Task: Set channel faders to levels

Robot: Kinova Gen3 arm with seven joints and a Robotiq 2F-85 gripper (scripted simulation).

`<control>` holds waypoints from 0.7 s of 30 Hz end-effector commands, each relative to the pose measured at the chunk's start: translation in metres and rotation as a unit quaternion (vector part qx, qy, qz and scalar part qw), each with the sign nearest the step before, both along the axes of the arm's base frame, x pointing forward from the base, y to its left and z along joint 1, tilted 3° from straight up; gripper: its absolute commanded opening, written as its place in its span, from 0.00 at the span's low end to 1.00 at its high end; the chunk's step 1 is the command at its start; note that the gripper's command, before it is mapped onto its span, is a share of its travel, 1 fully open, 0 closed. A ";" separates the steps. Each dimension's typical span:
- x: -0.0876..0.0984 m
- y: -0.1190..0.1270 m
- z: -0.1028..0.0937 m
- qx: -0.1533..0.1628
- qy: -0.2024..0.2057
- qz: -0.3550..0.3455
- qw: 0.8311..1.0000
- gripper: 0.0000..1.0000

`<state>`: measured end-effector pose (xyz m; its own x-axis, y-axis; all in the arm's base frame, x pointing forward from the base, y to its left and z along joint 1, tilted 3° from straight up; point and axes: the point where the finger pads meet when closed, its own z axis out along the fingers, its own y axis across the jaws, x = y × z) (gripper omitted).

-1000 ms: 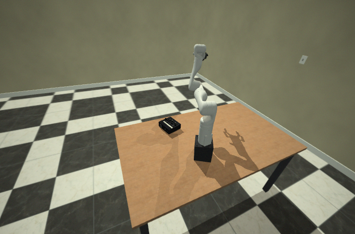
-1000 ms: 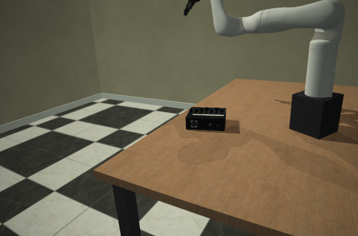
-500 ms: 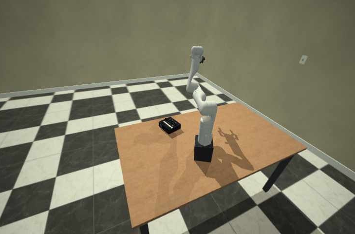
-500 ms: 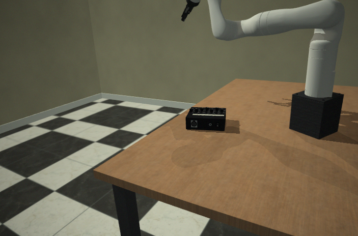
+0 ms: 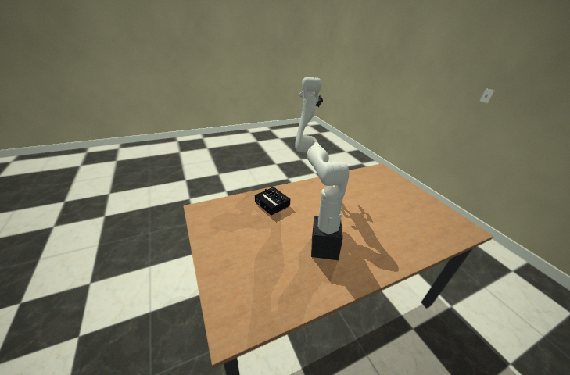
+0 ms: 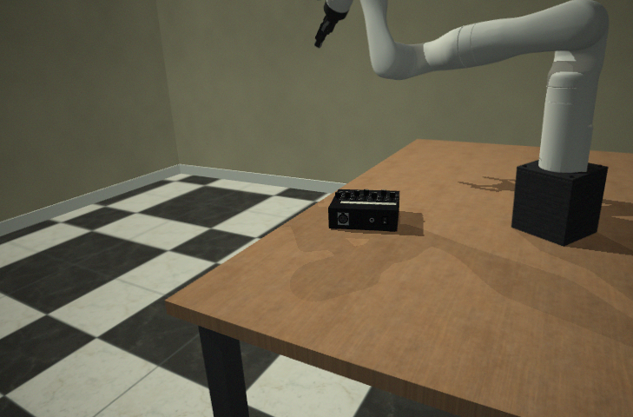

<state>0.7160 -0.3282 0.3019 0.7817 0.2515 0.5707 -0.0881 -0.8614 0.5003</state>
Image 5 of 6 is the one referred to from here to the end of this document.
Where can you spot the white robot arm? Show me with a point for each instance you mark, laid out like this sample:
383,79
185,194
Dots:
334,175

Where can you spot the black lighting desk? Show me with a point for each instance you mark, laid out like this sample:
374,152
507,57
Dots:
272,200

